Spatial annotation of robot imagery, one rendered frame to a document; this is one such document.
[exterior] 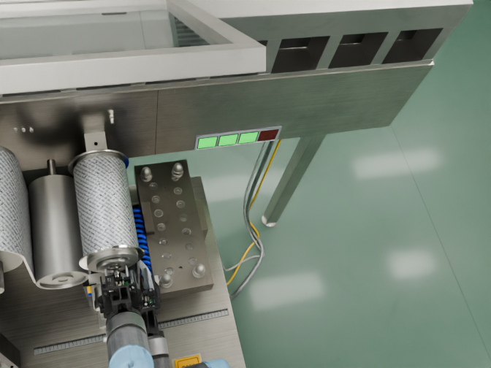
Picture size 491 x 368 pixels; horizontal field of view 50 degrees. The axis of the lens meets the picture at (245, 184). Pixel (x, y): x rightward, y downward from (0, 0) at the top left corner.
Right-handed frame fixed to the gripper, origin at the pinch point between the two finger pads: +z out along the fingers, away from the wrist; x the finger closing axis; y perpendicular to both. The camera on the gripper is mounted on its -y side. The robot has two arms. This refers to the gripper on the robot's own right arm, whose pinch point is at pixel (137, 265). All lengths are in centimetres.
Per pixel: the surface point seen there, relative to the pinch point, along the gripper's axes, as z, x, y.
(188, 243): 5.9, -15.4, -6.3
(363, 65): 30, -62, 37
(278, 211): 46, -74, -91
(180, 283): -5.3, -10.7, -5.9
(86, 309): -4.0, 15.0, -18.8
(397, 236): 28, -141, -109
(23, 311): -1.0, 31.7, -18.8
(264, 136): 29, -41, 9
